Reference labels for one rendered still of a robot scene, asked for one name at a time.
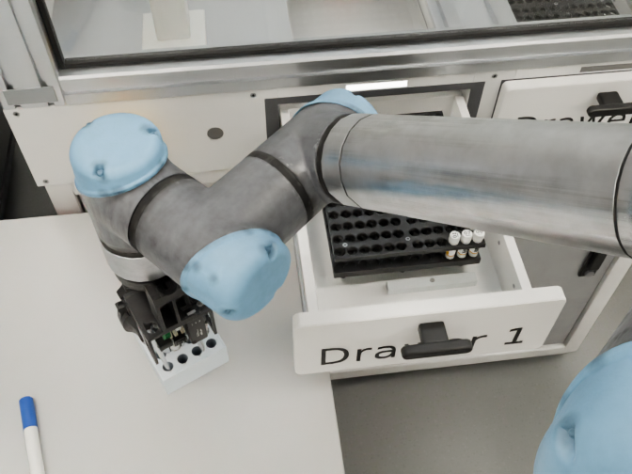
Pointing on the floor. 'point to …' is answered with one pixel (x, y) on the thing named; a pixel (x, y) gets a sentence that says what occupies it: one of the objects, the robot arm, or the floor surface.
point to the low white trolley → (145, 374)
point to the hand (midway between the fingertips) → (170, 337)
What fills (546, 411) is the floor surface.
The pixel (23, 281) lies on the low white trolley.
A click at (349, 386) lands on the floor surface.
